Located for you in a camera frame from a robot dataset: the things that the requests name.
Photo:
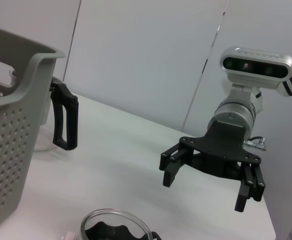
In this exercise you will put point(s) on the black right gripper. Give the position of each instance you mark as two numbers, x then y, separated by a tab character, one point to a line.
220	152

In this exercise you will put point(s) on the glass teacup with black holder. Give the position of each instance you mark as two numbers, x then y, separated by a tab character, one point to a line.
105	227

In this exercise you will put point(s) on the grey perforated storage bin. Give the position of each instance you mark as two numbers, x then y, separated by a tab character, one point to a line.
6	150

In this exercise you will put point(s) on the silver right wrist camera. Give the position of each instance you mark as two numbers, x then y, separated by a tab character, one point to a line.
255	66

